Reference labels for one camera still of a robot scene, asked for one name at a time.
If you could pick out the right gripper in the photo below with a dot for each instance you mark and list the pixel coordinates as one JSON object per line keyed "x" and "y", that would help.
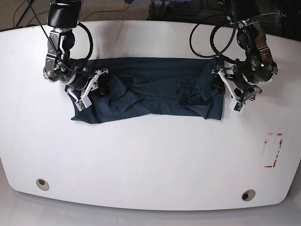
{"x": 81, "y": 82}

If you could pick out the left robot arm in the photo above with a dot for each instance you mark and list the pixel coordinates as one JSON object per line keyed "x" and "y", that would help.
{"x": 258, "y": 65}

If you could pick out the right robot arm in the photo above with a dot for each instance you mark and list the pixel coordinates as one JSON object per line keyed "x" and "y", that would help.
{"x": 73, "y": 73}

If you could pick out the red tape rectangle marking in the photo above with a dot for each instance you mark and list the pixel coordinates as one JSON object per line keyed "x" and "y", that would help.
{"x": 272, "y": 147}

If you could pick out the right table cable grommet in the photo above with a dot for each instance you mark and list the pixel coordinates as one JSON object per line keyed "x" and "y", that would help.
{"x": 248, "y": 195}

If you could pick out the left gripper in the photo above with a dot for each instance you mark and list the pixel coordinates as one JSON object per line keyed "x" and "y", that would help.
{"x": 241, "y": 86}

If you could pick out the dark teal t-shirt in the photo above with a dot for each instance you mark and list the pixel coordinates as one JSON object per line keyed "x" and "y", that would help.
{"x": 140, "y": 86}

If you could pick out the table cable grommet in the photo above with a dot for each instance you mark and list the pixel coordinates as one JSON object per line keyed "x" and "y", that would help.
{"x": 42, "y": 184}
{"x": 248, "y": 195}

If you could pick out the left table cable grommet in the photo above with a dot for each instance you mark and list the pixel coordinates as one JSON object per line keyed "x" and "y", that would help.
{"x": 42, "y": 184}

